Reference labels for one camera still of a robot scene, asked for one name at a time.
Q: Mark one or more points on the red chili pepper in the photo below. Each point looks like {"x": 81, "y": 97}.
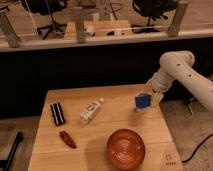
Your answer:
{"x": 67, "y": 139}

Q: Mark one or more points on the black office chair right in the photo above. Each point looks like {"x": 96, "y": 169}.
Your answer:
{"x": 153, "y": 10}

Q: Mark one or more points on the grey rail post left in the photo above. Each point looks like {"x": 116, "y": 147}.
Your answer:
{"x": 11, "y": 36}

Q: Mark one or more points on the black office chair left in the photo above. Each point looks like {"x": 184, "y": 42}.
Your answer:
{"x": 46, "y": 8}

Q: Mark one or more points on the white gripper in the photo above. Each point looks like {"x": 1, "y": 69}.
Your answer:
{"x": 157, "y": 97}

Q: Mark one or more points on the black striped rectangular block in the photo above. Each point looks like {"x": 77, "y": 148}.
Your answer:
{"x": 57, "y": 114}

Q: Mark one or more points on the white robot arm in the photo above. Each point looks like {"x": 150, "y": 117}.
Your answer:
{"x": 177, "y": 65}

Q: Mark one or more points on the black office chair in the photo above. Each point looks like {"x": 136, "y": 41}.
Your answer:
{"x": 153, "y": 10}
{"x": 46, "y": 8}

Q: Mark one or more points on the grey rail post middle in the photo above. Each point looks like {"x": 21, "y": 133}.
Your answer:
{"x": 79, "y": 24}

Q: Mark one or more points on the orange ceramic bowl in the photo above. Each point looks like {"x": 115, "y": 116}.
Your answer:
{"x": 125, "y": 149}

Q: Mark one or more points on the black stand on floor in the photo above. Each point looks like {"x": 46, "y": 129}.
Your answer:
{"x": 5, "y": 164}

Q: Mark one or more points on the white plastic bottle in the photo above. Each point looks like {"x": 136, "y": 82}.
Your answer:
{"x": 90, "y": 111}

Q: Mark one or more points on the grey rail post right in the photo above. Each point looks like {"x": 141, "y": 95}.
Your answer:
{"x": 174, "y": 28}

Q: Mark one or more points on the wooden background table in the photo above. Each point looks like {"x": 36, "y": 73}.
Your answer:
{"x": 100, "y": 28}

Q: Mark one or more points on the grey rail post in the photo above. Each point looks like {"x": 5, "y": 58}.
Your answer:
{"x": 79, "y": 24}
{"x": 11, "y": 36}
{"x": 174, "y": 28}

